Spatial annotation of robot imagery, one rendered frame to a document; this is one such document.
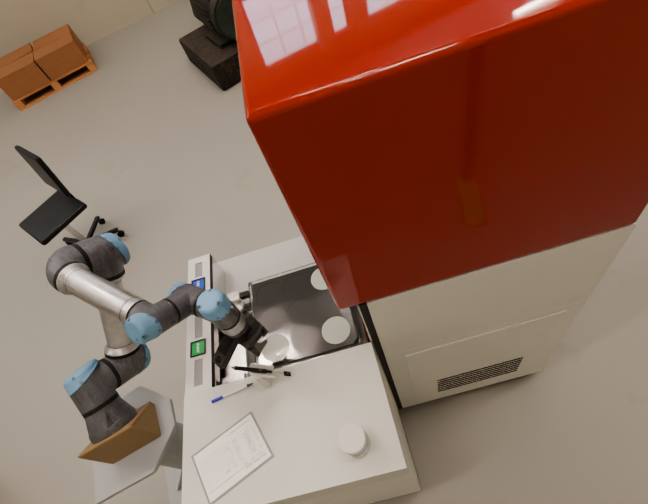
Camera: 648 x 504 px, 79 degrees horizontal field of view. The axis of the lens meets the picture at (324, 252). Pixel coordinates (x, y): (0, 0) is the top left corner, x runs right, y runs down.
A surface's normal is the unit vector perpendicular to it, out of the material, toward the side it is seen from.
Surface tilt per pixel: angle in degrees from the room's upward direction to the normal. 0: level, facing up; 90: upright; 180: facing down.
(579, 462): 0
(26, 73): 90
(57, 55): 90
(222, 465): 0
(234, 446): 0
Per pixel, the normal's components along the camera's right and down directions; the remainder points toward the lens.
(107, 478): -0.24, -0.55
